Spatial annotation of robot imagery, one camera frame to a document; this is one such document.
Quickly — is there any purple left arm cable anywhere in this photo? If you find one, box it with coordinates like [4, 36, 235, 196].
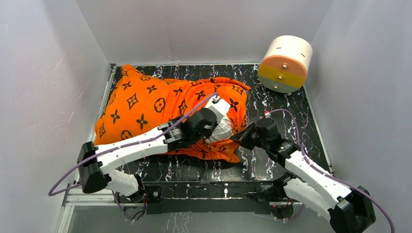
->
[48, 92, 220, 222]

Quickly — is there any white pillow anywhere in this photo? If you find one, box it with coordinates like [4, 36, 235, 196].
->
[206, 116, 233, 144]

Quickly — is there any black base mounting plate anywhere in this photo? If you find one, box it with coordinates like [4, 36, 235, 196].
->
[144, 181, 301, 217]

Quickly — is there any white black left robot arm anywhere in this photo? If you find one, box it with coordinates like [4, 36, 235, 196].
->
[78, 106, 227, 202]

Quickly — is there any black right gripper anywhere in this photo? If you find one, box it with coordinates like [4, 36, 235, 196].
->
[232, 122, 269, 151]

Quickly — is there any aluminium front rail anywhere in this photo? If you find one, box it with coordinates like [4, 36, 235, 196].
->
[63, 183, 354, 206]

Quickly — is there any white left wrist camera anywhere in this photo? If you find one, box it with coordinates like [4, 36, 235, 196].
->
[205, 95, 230, 123]

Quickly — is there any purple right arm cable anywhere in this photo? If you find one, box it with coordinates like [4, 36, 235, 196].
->
[269, 108, 396, 233]

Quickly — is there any white cylinder with coloured lid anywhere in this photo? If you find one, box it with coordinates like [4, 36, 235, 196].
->
[257, 35, 313, 95]

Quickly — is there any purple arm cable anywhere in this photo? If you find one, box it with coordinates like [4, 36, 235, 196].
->
[48, 92, 220, 222]
[269, 108, 396, 233]

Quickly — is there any orange patterned plush pillowcase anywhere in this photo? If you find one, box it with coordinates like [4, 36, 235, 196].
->
[94, 65, 250, 163]

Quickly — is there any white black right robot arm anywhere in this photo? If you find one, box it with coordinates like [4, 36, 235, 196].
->
[231, 118, 376, 233]

